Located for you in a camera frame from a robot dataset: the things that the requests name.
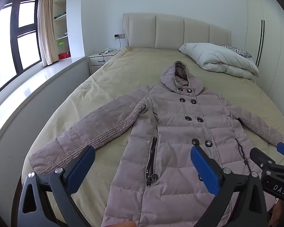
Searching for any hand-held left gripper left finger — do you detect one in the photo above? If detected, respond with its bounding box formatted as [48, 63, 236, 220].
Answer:
[15, 145, 96, 227]

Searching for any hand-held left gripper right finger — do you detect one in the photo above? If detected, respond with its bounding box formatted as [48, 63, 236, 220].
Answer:
[190, 144, 268, 227]

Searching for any mauve hooded puffer coat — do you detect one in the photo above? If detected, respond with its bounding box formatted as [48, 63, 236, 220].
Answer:
[28, 61, 284, 227]

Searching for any person's right hand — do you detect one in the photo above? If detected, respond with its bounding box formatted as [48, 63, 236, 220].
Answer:
[268, 199, 284, 227]

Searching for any white window sill bench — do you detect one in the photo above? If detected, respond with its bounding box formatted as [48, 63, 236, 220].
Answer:
[0, 54, 90, 152]

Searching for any white wardrobe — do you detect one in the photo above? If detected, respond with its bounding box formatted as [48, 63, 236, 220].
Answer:
[245, 0, 284, 116]

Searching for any bed with beige sheet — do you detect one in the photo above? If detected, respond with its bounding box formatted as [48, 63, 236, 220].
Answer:
[21, 46, 284, 227]

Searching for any white folded duvet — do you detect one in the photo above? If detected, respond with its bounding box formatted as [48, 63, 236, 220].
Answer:
[179, 43, 259, 83]

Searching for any zebra striped pillow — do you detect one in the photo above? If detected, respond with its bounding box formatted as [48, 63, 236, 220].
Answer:
[216, 44, 253, 58]

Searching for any white nightstand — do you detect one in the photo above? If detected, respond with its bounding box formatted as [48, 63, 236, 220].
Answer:
[88, 50, 120, 74]

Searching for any cream padded headboard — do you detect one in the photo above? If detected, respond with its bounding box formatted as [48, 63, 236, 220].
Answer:
[122, 13, 232, 51]

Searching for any beige curtain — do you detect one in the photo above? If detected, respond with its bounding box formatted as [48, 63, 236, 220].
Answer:
[38, 0, 58, 66]

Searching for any black framed window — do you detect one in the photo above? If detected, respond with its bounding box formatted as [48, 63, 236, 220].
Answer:
[0, 0, 42, 100]

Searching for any black charger cable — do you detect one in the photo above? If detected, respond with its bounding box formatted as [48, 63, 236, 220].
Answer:
[99, 38, 122, 56]

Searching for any white wall shelf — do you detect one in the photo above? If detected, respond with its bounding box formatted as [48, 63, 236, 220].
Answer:
[52, 0, 71, 61]

